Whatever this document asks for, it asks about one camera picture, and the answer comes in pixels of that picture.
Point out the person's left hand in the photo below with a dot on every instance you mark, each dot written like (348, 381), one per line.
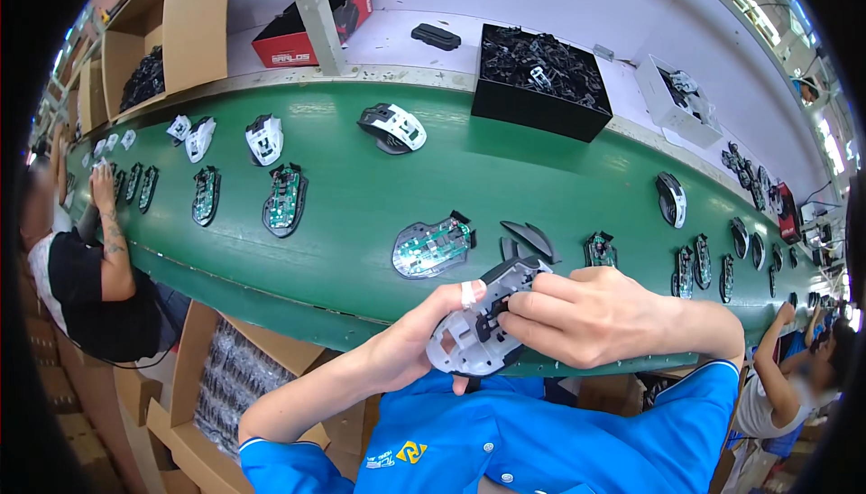
(413, 338)

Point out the person's right hand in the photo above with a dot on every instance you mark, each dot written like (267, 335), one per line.
(609, 318)

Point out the person's right fingers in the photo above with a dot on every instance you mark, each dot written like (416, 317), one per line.
(534, 325)

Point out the small black mouse part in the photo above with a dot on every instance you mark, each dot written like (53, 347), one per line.
(492, 311)

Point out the grey white mouse shell underside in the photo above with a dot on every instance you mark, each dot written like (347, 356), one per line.
(453, 348)

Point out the small dark grey side panel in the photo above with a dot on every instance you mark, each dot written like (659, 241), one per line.
(509, 248)

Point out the dark grey curved side panel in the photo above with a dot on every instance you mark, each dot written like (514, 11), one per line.
(531, 235)

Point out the mouse base with circuit board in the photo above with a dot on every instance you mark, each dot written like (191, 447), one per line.
(284, 199)
(600, 252)
(205, 195)
(431, 247)

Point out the brown carton under conveyor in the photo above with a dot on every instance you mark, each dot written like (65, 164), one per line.
(609, 394)

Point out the person's body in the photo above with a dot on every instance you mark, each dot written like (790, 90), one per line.
(541, 440)

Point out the green conveyor belt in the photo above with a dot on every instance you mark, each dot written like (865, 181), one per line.
(541, 176)

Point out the row of mouse bases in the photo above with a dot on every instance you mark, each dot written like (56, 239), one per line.
(702, 262)
(148, 188)

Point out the black and white mouse cover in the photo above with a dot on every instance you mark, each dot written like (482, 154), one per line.
(200, 139)
(396, 127)
(671, 199)
(264, 140)
(179, 128)

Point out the black parts bin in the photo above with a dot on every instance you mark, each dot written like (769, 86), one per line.
(534, 118)

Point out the row of dark mouse covers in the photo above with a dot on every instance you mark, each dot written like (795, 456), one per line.
(739, 237)

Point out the white box of parts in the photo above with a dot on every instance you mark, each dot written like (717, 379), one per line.
(666, 112)

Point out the pile of mouse parts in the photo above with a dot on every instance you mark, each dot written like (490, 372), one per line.
(744, 172)

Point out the heap of black plastic parts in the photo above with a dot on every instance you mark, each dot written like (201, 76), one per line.
(534, 64)

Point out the small red box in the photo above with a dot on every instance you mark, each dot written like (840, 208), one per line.
(787, 216)

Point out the black plastic mouse piece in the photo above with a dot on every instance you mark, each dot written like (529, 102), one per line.
(436, 36)

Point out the cardboard box of bagged parts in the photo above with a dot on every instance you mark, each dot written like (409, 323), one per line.
(230, 379)

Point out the red and black product box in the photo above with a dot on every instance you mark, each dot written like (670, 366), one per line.
(298, 40)

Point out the large cardboard box with parts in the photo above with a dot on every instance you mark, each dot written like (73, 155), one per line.
(193, 20)

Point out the row of small white covers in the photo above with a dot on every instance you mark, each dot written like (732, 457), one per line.
(111, 142)

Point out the stack of brown cartons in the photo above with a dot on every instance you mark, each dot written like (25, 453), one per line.
(67, 399)

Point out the small metal bracket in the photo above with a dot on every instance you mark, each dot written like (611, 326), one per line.
(603, 52)

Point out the grey metal post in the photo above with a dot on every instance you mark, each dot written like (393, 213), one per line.
(314, 17)

